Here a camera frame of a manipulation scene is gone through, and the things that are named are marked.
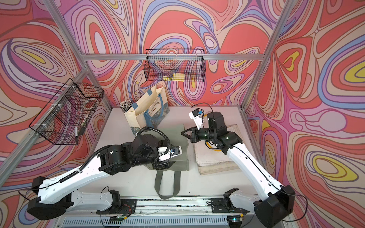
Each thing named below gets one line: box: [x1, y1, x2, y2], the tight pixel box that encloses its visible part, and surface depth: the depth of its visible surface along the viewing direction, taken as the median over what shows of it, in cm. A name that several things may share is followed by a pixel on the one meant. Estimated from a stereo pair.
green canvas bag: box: [144, 123, 190, 200], surface depth 80 cm
